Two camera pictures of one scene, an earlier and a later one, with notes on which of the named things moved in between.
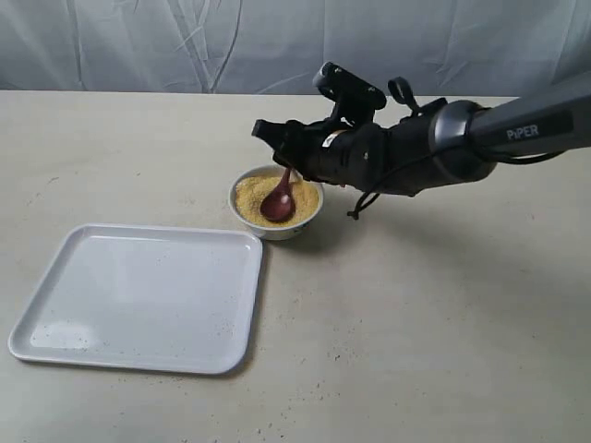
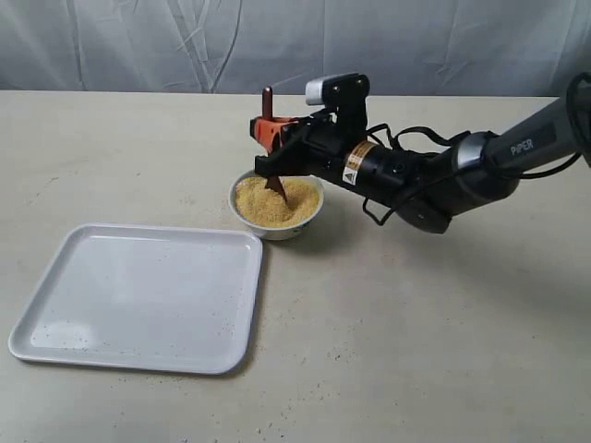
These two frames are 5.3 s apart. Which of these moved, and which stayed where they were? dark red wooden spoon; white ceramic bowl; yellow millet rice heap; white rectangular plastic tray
Moved: dark red wooden spoon
Stayed: yellow millet rice heap; white ceramic bowl; white rectangular plastic tray
